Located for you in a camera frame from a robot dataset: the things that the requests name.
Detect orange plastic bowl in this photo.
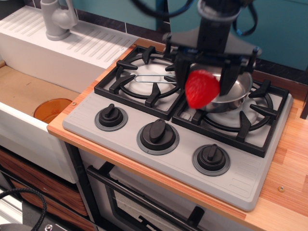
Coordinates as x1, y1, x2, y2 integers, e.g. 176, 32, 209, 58
33, 98, 72, 124

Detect black middle stove knob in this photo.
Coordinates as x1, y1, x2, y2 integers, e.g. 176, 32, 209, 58
137, 119, 180, 155

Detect black right stove knob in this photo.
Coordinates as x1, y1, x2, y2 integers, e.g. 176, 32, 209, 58
192, 144, 231, 177

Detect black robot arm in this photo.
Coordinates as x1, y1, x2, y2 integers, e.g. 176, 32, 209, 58
163, 0, 261, 95

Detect black right burner grate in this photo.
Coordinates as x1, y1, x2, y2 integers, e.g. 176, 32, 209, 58
172, 80, 292, 157

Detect white toy sink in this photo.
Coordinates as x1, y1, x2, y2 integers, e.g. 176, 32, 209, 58
0, 6, 137, 183

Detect wood drawer fronts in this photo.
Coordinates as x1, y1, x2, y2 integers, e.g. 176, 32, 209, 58
0, 147, 95, 231

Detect grey toy stove top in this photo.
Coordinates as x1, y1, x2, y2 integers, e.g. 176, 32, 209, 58
62, 45, 294, 212

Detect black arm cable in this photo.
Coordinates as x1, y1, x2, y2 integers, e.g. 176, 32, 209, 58
131, 0, 259, 37

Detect black braided cable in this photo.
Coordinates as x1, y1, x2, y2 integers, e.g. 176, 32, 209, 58
0, 188, 48, 229

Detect black left stove knob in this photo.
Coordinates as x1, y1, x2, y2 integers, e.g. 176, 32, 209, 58
94, 103, 128, 132

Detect red plastic strawberry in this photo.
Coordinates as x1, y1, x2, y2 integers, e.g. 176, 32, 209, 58
185, 69, 220, 109

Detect black stove knob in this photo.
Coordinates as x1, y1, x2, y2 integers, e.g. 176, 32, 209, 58
94, 103, 128, 132
137, 119, 180, 155
192, 144, 231, 177

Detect black burner grate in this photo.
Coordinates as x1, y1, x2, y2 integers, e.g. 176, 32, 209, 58
94, 46, 185, 120
172, 80, 292, 157

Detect grey toy faucet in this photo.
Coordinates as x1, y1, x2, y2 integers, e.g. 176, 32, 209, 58
40, 0, 78, 41

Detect black left burner grate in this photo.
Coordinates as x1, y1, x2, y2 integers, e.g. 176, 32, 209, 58
94, 46, 185, 120

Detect stainless steel pot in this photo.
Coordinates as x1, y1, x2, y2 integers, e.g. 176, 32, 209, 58
128, 64, 252, 113

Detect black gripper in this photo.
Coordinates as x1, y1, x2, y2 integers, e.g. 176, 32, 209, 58
163, 27, 262, 96

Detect oven door with black handle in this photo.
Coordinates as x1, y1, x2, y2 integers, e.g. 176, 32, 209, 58
86, 162, 247, 231

